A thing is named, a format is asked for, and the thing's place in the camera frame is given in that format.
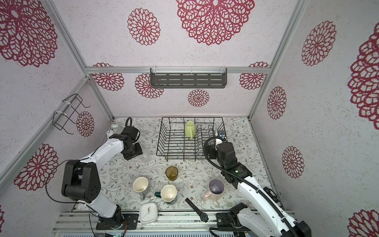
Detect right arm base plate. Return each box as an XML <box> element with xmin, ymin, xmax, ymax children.
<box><xmin>216</xmin><ymin>212</ymin><xmax>241</xmax><ymax>229</ymax></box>

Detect pink lilac mug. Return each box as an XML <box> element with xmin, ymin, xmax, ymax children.
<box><xmin>202</xmin><ymin>178</ymin><xmax>225</xmax><ymax>201</ymax></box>

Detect clear glass cup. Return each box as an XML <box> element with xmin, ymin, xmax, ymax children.
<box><xmin>140</xmin><ymin>153</ymin><xmax>152</xmax><ymax>164</ymax></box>

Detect amber glass cup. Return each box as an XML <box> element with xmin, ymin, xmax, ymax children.
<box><xmin>165</xmin><ymin>166</ymin><xmax>179</xmax><ymax>181</ymax></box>

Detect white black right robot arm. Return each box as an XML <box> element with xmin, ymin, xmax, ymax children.
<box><xmin>203</xmin><ymin>136</ymin><xmax>312</xmax><ymax>237</ymax></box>

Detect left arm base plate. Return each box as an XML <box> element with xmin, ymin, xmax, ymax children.
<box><xmin>96</xmin><ymin>213</ymin><xmax>139</xmax><ymax>230</ymax></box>

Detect white square clock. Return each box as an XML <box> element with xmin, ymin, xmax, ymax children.
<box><xmin>139</xmin><ymin>202</ymin><xmax>158</xmax><ymax>224</ymax></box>

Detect light green mug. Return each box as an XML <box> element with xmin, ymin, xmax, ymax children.
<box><xmin>185</xmin><ymin>120</ymin><xmax>196</xmax><ymax>139</ymax></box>

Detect white twin-bell alarm clock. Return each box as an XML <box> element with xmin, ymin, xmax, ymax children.
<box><xmin>106</xmin><ymin>122</ymin><xmax>123</xmax><ymax>139</ymax></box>

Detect black wristwatch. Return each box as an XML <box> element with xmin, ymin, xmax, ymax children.
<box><xmin>185</xmin><ymin>198</ymin><xmax>209</xmax><ymax>223</ymax></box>

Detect grey cream mug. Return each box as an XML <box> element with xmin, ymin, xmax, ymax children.
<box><xmin>133</xmin><ymin>177</ymin><xmax>149</xmax><ymax>200</ymax></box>

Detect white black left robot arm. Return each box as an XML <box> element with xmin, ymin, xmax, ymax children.
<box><xmin>61</xmin><ymin>117</ymin><xmax>143</xmax><ymax>230</ymax></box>

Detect grey wall shelf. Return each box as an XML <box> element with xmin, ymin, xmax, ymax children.
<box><xmin>150</xmin><ymin>68</ymin><xmax>228</xmax><ymax>89</ymax></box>

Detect black wire wall holder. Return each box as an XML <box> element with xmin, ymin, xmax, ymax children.
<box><xmin>51</xmin><ymin>93</ymin><xmax>90</xmax><ymax>135</ymax></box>

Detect dark green cream mug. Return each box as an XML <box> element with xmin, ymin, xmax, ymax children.
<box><xmin>154</xmin><ymin>185</ymin><xmax>178</xmax><ymax>204</ymax></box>

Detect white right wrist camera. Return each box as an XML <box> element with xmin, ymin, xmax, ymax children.
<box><xmin>215</xmin><ymin>130</ymin><xmax>228</xmax><ymax>146</ymax></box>

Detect black wire dish rack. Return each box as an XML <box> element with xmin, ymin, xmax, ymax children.
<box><xmin>156</xmin><ymin>117</ymin><xmax>227</xmax><ymax>161</ymax></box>

